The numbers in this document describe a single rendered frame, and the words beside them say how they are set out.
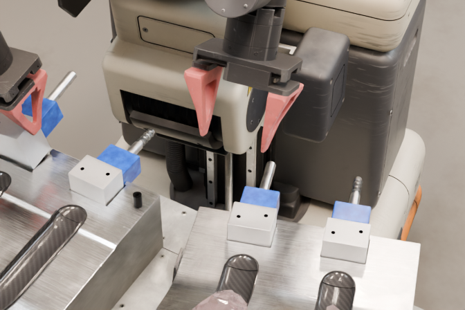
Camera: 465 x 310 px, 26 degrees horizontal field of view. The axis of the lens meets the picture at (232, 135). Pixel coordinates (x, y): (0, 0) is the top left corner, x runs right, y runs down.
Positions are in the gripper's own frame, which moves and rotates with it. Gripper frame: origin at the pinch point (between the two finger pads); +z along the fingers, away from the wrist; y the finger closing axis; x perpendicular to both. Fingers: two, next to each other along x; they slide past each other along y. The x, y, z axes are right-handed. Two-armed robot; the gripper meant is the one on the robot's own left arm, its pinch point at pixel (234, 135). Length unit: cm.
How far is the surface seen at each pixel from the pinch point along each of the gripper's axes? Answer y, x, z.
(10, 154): -27.0, 1.1, 10.0
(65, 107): -83, 127, 49
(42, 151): -23.7, 2.8, 9.1
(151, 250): -8.8, 3.8, 17.9
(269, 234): 4.9, 3.6, 11.5
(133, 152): -14.1, 7.2, 7.9
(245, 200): 0.3, 8.0, 10.2
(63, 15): -102, 159, 33
